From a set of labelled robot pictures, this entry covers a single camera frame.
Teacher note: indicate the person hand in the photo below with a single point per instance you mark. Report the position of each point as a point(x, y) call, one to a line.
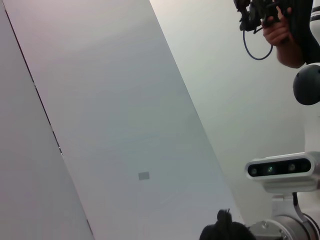
point(277, 32)

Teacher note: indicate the black handheld controller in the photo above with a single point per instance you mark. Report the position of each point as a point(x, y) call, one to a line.
point(255, 10)

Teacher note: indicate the person bare forearm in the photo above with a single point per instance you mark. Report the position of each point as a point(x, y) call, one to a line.
point(290, 55)

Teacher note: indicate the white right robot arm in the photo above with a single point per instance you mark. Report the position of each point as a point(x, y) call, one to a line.
point(307, 85)

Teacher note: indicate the black clothing sleeve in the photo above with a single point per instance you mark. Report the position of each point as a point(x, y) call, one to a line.
point(305, 30)

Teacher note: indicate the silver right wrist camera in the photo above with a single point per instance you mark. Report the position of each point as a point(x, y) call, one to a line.
point(275, 170)

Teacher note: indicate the gray wall plate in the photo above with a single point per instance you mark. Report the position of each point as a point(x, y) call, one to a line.
point(144, 175)

